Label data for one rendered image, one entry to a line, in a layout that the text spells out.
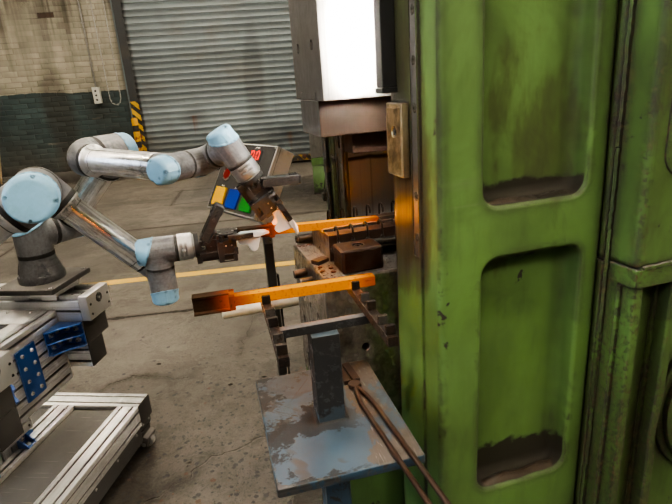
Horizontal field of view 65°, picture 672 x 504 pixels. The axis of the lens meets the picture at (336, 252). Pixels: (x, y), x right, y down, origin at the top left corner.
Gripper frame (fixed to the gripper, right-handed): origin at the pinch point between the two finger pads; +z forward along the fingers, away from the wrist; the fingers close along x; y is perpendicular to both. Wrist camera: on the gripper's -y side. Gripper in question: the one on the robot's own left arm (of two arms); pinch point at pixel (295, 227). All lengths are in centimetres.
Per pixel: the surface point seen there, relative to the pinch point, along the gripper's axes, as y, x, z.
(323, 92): -25.1, 12.7, -29.0
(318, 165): -89, -498, 123
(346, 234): -10.3, 7.7, 8.2
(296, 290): 9.8, 36.4, -0.1
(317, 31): -32, 12, -42
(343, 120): -26.9, 7.7, -19.1
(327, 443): 23, 57, 23
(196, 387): 83, -94, 69
